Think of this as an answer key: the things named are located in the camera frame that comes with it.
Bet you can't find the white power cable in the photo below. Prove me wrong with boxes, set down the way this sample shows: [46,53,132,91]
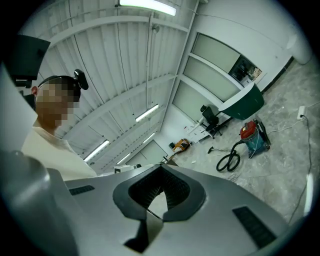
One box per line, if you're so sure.
[248,115,305,159]

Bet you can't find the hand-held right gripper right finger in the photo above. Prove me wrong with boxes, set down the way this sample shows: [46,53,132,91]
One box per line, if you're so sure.
[143,163,289,256]

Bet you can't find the black head-mounted camera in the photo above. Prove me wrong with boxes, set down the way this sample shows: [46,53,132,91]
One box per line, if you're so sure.
[73,68,90,91]

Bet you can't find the black office chair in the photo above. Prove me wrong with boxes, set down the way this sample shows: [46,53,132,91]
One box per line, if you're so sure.
[199,104,228,140]

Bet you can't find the white desk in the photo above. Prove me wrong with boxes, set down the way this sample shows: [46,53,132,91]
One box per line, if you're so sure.
[184,119,214,144]

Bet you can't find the black floor cable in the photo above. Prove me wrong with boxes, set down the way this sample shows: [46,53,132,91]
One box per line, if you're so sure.
[287,114,314,225]

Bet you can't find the white round pillar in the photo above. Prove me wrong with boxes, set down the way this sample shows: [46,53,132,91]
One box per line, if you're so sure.
[286,23,314,66]

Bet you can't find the person's cream shirt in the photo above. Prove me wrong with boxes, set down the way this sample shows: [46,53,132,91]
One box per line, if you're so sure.
[21,119,98,182]

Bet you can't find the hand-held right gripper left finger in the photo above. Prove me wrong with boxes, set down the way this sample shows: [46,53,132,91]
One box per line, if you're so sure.
[65,164,164,256]

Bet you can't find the red and teal vacuum cleaner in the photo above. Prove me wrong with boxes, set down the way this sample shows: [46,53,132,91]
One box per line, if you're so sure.
[239,119,271,153]

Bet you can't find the black vacuum hose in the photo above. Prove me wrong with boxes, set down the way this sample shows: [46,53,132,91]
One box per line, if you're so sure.
[215,139,245,173]

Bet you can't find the yellow and black tool case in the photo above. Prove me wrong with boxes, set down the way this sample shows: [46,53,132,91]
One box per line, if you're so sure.
[172,138,190,154]

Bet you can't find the metal vacuum wand with nozzle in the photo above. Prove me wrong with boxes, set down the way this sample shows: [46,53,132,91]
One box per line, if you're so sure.
[207,146,234,154]

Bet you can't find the green round counter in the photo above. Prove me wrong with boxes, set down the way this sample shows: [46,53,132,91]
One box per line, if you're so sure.
[218,82,265,121]

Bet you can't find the long ceiling tube light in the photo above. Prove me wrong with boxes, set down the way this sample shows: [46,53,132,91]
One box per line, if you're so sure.
[83,139,111,163]
[118,0,178,17]
[142,132,156,144]
[116,152,132,166]
[135,103,160,123]

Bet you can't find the black monitor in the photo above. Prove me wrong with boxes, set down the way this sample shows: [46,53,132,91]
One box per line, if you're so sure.
[9,34,51,81]

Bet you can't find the frosted glass partition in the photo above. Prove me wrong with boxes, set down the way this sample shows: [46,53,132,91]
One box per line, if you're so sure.
[172,32,263,116]

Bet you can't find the person's head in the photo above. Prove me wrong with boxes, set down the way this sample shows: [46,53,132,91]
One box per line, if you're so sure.
[30,75,82,137]

